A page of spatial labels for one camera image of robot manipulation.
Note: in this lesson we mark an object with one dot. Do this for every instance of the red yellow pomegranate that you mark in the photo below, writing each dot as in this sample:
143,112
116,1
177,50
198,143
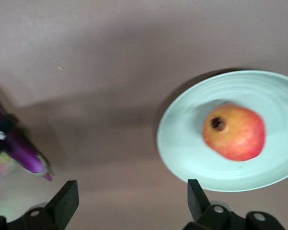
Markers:
237,134

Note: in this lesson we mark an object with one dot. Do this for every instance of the pale green round plate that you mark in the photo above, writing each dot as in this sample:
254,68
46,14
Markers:
187,148

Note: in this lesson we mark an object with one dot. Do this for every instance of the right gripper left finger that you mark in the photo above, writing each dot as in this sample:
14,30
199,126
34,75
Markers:
62,206

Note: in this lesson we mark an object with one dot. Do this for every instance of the brown table cloth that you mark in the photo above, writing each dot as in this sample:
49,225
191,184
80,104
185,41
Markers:
110,48

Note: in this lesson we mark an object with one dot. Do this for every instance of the purple eggplant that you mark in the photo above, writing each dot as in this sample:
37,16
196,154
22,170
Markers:
21,151

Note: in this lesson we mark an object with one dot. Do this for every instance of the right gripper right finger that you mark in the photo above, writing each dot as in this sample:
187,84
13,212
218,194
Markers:
199,206

